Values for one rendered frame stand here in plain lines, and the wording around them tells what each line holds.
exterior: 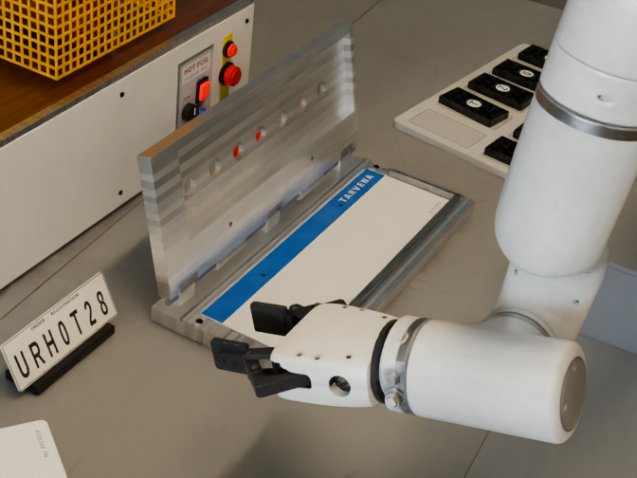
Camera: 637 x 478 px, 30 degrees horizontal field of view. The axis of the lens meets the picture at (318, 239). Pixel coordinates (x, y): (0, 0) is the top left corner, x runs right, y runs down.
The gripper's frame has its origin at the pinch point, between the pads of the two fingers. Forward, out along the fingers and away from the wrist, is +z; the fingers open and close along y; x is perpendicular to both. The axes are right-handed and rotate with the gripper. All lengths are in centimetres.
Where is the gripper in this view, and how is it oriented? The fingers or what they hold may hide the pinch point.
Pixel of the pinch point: (248, 336)
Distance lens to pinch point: 111.9
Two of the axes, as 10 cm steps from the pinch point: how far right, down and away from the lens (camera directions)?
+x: -1.5, -8.9, -4.4
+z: -8.6, -1.0, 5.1
